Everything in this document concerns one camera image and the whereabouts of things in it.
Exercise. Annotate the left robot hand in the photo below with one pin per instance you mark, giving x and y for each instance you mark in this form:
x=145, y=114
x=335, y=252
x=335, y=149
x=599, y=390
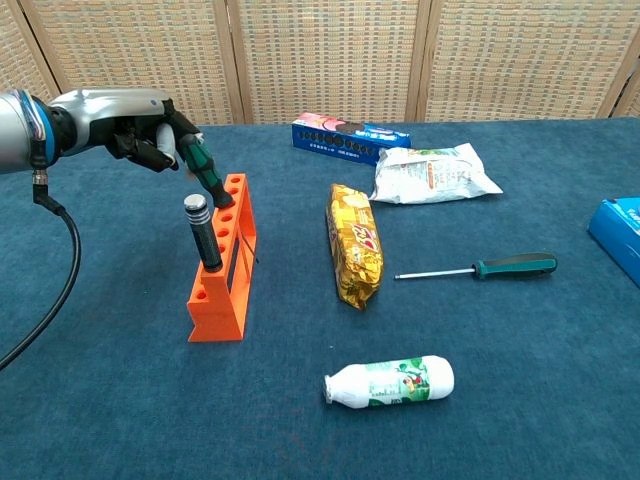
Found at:
x=100, y=120

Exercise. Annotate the small green black screwdriver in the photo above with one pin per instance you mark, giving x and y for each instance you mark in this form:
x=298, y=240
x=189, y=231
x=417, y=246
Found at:
x=207, y=172

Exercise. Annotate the black silver-capped tool handle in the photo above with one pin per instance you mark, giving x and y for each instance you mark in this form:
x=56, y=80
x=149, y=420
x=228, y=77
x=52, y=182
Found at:
x=205, y=240

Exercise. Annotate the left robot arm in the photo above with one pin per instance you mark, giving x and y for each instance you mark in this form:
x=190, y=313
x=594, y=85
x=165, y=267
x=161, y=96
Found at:
x=20, y=130

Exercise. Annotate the orange tool holder block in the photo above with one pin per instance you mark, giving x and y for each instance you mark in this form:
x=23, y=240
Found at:
x=220, y=310

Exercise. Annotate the large green black screwdriver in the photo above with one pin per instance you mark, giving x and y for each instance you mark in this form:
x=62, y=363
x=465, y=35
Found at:
x=515, y=266

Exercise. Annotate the woven bamboo screen panel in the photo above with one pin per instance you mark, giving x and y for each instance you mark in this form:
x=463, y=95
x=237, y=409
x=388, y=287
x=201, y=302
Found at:
x=525, y=55
x=140, y=40
x=12, y=45
x=330, y=55
x=631, y=100

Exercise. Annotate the long blue cookie box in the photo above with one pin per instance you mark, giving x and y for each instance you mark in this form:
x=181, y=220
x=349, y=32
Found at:
x=345, y=142

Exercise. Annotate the gold snack packet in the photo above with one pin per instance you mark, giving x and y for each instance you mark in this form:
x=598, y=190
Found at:
x=357, y=245

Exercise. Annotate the blue felt table mat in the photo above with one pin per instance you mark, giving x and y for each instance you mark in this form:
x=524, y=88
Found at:
x=100, y=425

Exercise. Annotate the white snack bag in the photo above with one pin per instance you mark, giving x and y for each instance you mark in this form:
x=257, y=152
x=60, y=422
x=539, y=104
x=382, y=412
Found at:
x=435, y=175

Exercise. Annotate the white green-label drink bottle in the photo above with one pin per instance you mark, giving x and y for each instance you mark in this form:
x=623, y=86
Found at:
x=390, y=382

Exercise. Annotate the blue chocolate chip cookie box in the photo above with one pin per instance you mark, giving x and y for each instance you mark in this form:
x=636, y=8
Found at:
x=620, y=235

